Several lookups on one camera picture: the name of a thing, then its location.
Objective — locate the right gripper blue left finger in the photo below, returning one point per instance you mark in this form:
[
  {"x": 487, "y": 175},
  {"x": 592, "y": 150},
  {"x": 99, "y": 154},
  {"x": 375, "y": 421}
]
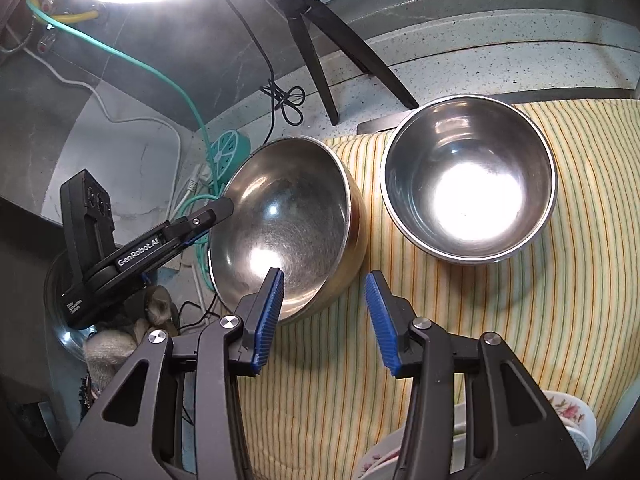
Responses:
[{"x": 131, "y": 432}]

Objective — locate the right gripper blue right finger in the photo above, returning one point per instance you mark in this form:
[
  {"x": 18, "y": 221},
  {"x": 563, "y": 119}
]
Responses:
[{"x": 474, "y": 412}]

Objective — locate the white plate red peonies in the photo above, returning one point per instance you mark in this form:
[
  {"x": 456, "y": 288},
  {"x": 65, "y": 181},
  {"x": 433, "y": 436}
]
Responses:
[{"x": 379, "y": 462}]

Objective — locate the large steel mixing bowl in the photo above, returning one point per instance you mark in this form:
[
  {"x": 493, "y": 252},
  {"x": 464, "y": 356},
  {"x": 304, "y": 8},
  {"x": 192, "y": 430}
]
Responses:
[{"x": 296, "y": 208}]

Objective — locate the red steel bowl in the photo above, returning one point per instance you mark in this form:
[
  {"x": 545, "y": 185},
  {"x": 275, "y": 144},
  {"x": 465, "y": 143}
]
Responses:
[{"x": 469, "y": 179}]

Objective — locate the gloved left hand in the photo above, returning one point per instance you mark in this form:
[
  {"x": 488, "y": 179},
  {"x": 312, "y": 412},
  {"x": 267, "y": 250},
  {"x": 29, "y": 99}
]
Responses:
[{"x": 108, "y": 347}]

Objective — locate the steel pot lid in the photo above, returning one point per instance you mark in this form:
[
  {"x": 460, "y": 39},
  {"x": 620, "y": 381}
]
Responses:
[{"x": 56, "y": 282}]

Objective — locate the yellow striped cloth mat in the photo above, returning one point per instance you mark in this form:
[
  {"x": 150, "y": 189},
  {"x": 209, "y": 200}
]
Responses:
[{"x": 567, "y": 304}]

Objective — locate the black mini tripod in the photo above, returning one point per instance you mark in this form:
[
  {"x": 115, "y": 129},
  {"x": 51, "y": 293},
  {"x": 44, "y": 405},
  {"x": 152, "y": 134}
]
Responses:
[{"x": 298, "y": 13}]

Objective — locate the teal cable reel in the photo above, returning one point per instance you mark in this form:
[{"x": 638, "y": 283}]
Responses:
[{"x": 229, "y": 151}]

